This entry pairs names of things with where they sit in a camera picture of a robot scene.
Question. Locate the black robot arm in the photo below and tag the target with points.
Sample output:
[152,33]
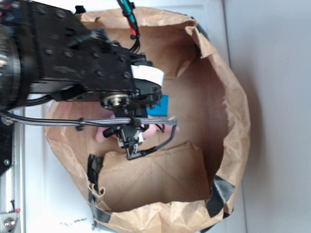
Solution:
[46,53]

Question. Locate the pink plush bunny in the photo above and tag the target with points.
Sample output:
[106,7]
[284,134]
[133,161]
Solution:
[153,128]

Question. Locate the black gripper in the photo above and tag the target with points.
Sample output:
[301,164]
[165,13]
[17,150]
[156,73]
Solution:
[145,92]

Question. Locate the blue rectangular block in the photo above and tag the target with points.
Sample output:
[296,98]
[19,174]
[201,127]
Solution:
[160,110]

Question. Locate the black mounting plate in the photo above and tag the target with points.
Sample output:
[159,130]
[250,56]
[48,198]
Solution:
[6,146]

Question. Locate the brown paper bag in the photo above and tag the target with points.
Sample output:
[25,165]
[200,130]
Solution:
[190,184]

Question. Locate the aluminium frame rail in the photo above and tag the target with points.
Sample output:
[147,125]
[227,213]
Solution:
[12,186]

